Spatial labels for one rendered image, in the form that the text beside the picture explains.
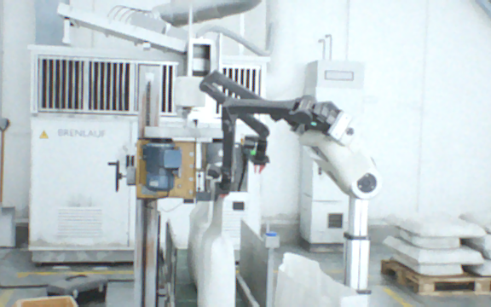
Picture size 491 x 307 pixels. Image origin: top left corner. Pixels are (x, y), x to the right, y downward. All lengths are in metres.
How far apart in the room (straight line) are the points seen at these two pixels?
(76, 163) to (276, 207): 2.65
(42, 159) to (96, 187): 0.56
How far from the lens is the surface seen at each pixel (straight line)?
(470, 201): 8.66
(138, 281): 3.71
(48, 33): 7.22
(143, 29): 5.95
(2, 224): 7.53
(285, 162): 7.76
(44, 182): 6.35
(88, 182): 6.31
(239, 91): 3.23
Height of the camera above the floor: 1.47
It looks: 3 degrees down
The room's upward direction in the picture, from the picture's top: 2 degrees clockwise
